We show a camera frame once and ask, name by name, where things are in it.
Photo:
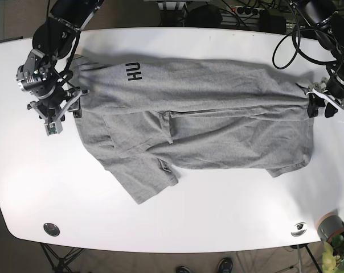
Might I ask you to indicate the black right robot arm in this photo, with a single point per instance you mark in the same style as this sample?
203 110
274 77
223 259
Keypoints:
46 73

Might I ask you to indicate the left silver table grommet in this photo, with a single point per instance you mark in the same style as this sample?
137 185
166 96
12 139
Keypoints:
51 229

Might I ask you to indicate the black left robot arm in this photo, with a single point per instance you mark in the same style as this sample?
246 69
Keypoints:
323 19

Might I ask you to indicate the silver table grommet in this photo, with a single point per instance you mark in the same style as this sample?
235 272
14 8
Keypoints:
299 229
51 229

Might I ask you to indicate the black folding table legs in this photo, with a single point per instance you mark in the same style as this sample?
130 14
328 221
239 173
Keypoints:
61 264

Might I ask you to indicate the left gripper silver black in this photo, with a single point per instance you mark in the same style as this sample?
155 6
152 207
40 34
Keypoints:
326 98

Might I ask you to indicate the grey plant pot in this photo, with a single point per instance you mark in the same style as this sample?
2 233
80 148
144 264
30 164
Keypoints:
329 226

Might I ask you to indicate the light grey printed T-shirt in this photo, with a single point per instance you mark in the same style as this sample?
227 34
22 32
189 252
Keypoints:
141 119

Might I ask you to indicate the right silver table grommet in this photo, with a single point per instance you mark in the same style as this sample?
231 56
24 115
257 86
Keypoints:
299 229

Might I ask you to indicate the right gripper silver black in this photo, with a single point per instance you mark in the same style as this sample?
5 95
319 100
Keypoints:
53 108

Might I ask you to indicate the green potted plant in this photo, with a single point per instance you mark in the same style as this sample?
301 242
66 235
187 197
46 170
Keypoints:
333 255

